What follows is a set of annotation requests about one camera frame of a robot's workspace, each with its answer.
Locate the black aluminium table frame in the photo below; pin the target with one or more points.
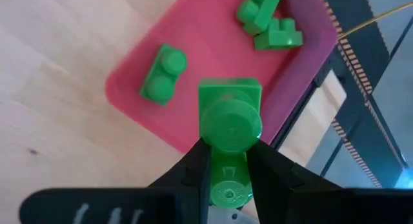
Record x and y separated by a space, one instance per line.
324 72

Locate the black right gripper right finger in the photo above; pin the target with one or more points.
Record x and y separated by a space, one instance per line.
271 179

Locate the pink plastic bin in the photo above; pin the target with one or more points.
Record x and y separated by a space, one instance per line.
213 49

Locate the black hazard-striped floor mat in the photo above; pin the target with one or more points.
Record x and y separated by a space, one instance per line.
355 33

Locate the green two-stud block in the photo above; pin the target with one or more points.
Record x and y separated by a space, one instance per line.
277 40
163 75
261 14
230 120

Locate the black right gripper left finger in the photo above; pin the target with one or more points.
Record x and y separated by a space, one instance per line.
193 179

